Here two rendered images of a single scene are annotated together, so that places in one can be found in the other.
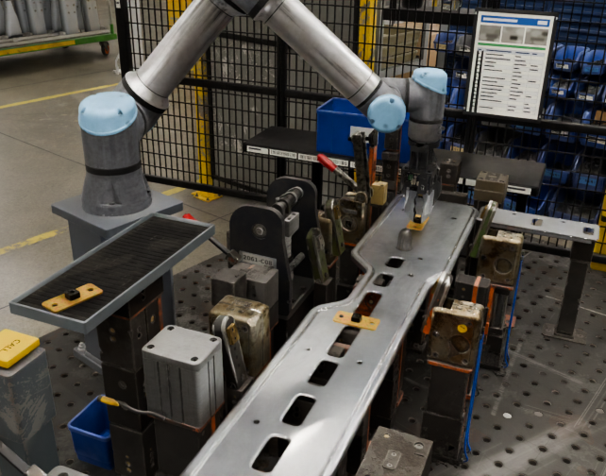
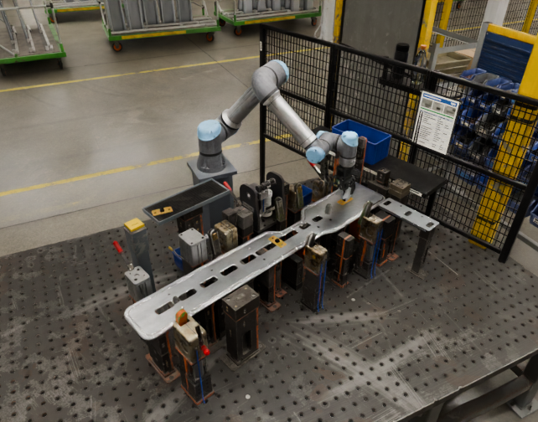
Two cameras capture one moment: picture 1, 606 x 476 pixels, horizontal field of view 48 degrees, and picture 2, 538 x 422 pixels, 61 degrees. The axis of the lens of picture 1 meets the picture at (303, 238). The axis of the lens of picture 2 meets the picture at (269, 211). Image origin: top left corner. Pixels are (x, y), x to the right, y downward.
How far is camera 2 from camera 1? 1.01 m
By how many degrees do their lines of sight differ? 23
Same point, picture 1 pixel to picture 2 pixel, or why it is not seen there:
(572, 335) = (418, 273)
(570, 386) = (395, 296)
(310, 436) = (225, 280)
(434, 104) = (348, 151)
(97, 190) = (201, 161)
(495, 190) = (398, 191)
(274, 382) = (228, 257)
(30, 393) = (139, 240)
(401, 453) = (245, 295)
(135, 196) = (215, 166)
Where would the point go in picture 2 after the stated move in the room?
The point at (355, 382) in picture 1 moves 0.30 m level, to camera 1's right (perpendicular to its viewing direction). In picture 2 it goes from (256, 266) to (324, 288)
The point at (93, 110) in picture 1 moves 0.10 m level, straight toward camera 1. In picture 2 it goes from (201, 130) to (195, 139)
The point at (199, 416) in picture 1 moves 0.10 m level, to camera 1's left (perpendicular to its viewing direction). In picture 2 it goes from (193, 262) to (173, 255)
